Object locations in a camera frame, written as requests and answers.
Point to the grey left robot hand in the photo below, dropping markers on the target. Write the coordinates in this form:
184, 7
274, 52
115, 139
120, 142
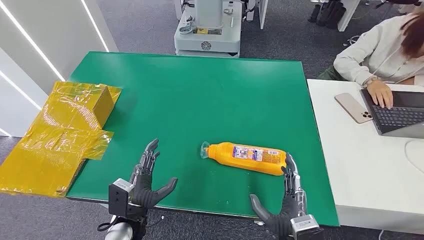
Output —
142, 188

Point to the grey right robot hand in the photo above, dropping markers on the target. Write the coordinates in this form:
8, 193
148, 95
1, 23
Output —
281, 218

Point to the orange plastic bottle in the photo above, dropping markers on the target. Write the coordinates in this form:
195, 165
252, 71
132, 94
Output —
246, 158

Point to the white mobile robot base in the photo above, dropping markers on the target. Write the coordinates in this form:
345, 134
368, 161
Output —
208, 33

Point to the white desk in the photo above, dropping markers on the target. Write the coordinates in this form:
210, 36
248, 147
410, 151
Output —
364, 172

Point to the flat yellow taped cardboard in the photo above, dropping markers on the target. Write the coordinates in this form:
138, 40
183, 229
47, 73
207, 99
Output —
46, 159

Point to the green table mat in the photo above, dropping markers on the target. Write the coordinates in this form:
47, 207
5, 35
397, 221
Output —
205, 109

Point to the yellow taped cardboard box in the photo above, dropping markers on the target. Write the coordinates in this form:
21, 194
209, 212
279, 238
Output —
79, 106

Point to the pale smartphone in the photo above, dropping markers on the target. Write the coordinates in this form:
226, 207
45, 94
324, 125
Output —
352, 107

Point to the white round object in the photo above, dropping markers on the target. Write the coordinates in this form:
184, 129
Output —
416, 155

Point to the dark grey laptop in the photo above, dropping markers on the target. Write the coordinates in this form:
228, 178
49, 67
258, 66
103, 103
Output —
397, 114

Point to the person's hand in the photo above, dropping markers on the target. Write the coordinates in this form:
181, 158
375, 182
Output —
381, 94

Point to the person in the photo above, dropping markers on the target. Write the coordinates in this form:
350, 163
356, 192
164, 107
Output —
377, 49

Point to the white furniture panel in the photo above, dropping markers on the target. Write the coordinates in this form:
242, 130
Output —
348, 13

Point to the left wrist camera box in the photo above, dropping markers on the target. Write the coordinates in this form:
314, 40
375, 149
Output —
120, 197

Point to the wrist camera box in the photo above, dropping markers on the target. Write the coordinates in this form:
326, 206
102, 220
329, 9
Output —
306, 228
120, 197

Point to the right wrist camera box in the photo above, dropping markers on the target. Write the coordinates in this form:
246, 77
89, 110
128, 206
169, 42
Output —
306, 228

